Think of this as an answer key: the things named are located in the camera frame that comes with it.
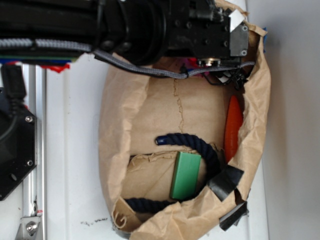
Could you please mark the orange plastic carrot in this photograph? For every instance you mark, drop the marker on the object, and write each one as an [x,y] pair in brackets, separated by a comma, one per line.
[234,121]

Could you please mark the aluminium extrusion rail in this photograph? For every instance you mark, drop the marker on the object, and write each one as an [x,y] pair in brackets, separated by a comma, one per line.
[33,224]

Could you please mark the green rectangular block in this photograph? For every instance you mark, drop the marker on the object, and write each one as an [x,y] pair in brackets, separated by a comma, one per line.
[185,176]

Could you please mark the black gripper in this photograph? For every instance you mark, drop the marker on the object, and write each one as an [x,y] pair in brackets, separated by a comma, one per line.
[204,31]

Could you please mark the black tape strip left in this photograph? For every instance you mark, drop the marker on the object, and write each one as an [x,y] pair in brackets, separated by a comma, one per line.
[224,183]

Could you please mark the crumpled brown paper bag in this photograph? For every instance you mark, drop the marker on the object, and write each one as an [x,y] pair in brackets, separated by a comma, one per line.
[136,109]

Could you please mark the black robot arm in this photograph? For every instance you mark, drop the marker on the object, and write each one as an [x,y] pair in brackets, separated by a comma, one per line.
[141,31]

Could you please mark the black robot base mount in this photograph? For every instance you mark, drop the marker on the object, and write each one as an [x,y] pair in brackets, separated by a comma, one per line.
[18,154]

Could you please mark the black plug connector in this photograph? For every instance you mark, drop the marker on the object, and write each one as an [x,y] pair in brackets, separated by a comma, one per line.
[13,81]

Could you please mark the blue tape piece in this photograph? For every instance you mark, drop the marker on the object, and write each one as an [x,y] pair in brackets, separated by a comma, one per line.
[265,39]

